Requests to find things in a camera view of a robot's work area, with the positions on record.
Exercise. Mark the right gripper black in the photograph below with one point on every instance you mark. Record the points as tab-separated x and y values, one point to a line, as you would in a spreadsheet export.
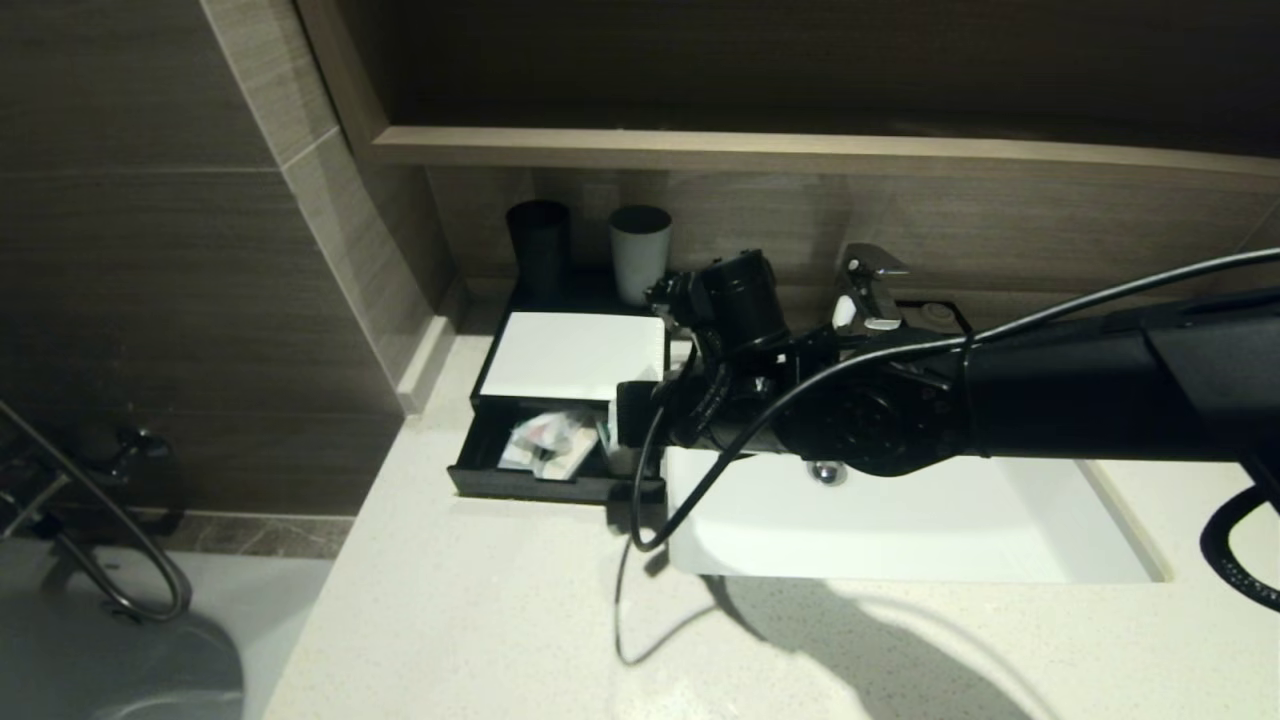
745	300

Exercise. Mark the long packet large green label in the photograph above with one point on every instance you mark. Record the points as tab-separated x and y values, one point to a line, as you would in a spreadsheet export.
605	440

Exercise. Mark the small packet with pink item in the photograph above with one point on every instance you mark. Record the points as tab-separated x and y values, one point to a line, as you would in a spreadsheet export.
545	440

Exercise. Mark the black box drawer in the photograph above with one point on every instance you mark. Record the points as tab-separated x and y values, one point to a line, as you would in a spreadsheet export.
540	488

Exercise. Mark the black amenity box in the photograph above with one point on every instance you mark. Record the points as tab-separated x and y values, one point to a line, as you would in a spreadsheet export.
590	290

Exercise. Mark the grey cup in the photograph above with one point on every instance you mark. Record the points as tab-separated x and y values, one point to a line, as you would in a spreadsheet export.
640	255

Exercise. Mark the chrome sink drain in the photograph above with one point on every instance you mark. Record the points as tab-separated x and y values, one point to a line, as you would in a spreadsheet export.
827	474

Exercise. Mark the black cup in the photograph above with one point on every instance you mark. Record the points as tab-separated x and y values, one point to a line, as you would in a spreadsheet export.
538	245

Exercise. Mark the chrome sink faucet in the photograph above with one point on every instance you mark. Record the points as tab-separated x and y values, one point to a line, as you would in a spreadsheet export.
865	280

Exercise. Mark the white sink basin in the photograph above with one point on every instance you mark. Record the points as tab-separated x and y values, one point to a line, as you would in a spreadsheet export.
900	530

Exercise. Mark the round soap bar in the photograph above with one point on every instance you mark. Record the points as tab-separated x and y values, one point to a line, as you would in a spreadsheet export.
938	314

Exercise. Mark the black soap dish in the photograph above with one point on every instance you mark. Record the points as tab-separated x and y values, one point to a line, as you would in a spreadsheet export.
945	315

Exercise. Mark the white bathtub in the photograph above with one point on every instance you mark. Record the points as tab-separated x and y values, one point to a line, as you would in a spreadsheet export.
270	620

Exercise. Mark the chrome bathtub mixer tap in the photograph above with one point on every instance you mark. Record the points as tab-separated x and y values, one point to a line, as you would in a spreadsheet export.
135	445

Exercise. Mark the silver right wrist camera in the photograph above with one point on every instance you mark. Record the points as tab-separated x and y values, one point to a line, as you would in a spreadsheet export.
665	300

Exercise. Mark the wooden wall shelf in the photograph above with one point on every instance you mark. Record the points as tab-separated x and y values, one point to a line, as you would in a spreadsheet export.
800	150

